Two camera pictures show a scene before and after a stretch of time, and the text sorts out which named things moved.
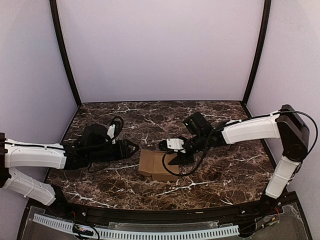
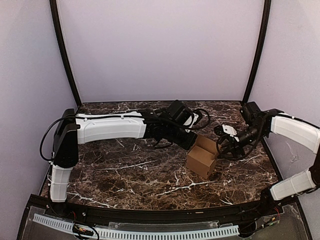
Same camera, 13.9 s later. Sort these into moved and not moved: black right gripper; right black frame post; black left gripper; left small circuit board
Moved: black right gripper; black left gripper
Not moved: right black frame post; left small circuit board
